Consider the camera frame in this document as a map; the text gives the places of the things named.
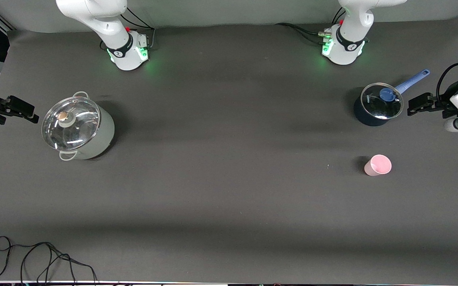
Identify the glass stockpot lid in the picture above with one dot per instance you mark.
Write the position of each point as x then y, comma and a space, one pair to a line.
72, 123

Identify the pink plastic cup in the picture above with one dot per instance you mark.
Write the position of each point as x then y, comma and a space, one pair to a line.
378, 166

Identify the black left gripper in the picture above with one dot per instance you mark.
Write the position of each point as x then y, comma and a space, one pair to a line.
446, 105

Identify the glass lid blue knob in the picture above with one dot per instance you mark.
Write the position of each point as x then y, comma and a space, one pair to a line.
382, 102

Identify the dark blue saucepan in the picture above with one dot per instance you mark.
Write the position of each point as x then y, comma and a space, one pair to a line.
366, 117

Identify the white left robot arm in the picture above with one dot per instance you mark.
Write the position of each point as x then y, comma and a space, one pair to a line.
350, 39

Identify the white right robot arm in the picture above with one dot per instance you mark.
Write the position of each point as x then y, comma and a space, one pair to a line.
109, 24

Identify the black frame rail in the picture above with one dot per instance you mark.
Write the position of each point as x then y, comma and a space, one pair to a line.
2, 22

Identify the grey-green stockpot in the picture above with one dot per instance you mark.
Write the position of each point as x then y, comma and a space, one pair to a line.
98, 139

